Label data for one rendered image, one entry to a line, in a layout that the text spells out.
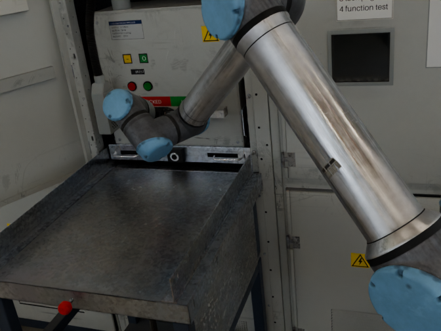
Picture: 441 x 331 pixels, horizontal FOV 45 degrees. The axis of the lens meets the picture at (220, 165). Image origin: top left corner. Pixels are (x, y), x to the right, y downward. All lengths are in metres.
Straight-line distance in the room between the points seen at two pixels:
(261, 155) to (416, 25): 0.61
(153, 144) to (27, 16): 0.68
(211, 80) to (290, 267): 0.86
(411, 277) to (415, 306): 0.06
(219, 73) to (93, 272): 0.59
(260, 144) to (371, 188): 0.86
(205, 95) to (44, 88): 0.72
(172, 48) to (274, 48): 0.85
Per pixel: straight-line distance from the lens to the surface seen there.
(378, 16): 1.55
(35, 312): 2.65
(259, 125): 1.72
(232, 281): 1.62
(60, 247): 1.57
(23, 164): 1.94
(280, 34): 0.97
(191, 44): 1.75
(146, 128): 1.45
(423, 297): 0.91
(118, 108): 1.48
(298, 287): 1.97
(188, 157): 1.88
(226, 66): 1.28
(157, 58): 1.81
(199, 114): 1.44
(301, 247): 1.87
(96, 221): 1.65
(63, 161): 2.01
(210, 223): 1.43
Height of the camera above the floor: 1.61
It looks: 24 degrees down
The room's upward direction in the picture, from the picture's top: 7 degrees counter-clockwise
